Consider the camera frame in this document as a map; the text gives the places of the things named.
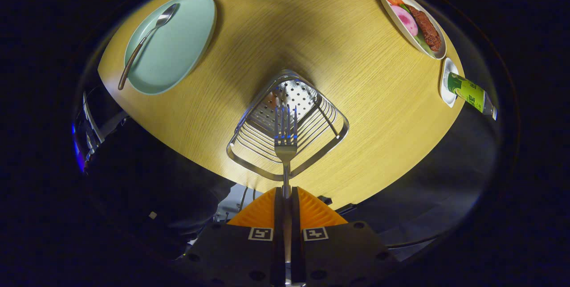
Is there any metal wire cutlery basket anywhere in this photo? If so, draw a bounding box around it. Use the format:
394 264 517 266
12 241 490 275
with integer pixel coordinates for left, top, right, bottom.
226 69 350 182

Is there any wooden handle metal spoon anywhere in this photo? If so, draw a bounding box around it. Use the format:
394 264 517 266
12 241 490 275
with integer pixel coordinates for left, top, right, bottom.
118 3 179 91

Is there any brown grilled steak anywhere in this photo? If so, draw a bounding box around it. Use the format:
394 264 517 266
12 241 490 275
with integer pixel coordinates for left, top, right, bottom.
404 4 442 52

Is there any pale teal plate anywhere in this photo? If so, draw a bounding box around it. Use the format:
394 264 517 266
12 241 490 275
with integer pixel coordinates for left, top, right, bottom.
124 0 217 96

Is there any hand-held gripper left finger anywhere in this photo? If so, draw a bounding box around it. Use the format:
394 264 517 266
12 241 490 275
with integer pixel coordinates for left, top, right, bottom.
171 187 285 287

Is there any green label drink bottle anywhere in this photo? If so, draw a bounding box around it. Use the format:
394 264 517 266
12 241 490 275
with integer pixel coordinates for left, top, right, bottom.
447 72 498 121

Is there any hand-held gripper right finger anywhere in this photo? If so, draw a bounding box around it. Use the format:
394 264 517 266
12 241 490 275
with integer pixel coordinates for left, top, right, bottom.
292 187 401 287

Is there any white oval food plate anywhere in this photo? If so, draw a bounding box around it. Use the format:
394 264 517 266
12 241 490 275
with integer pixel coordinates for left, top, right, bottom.
379 0 447 60

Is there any wooden handle metal fork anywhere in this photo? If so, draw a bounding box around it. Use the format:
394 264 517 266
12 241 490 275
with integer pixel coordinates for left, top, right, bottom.
273 105 298 279

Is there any pink radish slice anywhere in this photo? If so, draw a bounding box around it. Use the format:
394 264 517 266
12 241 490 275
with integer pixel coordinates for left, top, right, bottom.
391 5 419 37

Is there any green lettuce leaf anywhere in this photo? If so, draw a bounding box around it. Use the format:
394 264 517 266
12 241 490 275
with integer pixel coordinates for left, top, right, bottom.
399 3 435 56

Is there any white square saucer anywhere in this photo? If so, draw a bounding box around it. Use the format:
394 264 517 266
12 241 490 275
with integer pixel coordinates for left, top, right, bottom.
440 57 460 108

